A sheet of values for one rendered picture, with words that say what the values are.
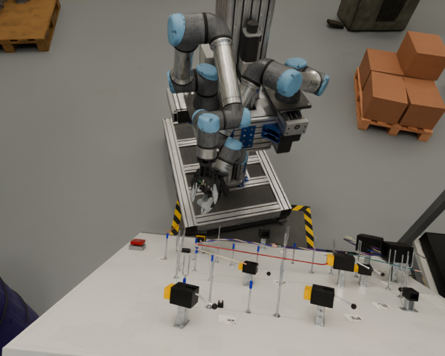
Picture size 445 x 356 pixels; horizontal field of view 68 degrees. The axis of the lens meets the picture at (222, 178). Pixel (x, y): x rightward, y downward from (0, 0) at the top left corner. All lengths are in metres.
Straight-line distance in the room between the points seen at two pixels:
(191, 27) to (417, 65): 3.24
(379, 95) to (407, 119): 0.42
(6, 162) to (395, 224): 3.51
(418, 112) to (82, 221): 3.36
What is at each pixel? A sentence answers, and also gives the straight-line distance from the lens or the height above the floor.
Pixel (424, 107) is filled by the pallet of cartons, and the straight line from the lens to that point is 3.97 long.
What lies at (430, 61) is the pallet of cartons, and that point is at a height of 0.61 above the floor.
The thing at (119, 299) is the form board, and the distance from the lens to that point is 0.98.
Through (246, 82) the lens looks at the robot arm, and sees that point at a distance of 1.56.
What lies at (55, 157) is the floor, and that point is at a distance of 3.48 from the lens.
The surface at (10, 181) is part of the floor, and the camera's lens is 3.42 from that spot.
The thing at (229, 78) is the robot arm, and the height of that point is 1.61.
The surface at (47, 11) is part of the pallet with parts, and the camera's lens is 5.76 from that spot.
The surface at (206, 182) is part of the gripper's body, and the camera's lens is 1.21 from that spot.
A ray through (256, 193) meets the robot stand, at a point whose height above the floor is 0.21.
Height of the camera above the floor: 2.31
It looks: 49 degrees down
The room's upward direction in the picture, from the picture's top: 5 degrees clockwise
